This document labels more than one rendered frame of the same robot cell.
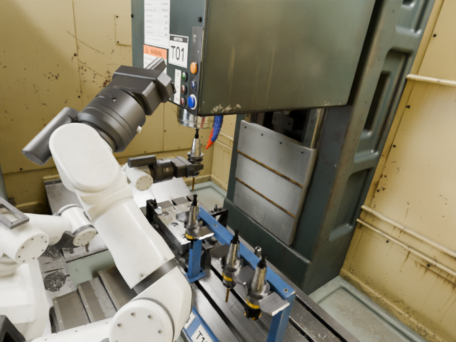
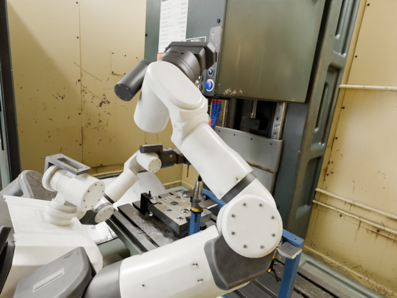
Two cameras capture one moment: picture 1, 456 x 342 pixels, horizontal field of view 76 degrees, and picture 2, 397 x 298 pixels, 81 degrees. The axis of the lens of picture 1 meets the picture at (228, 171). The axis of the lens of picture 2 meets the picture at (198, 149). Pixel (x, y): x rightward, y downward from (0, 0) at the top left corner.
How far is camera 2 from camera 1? 0.25 m
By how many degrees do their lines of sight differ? 11
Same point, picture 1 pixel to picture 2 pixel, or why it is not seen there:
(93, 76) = (91, 97)
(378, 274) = (336, 245)
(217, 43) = (230, 38)
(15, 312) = not seen: hidden behind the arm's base
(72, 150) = (167, 77)
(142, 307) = (253, 198)
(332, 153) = (295, 142)
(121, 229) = (211, 142)
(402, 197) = (348, 177)
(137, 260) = (231, 167)
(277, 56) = (265, 57)
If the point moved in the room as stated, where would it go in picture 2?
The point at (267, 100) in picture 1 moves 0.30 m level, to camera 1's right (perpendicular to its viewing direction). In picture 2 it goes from (258, 90) to (335, 97)
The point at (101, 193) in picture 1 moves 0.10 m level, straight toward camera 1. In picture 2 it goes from (194, 110) to (234, 120)
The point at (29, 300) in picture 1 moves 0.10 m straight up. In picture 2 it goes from (91, 243) to (91, 196)
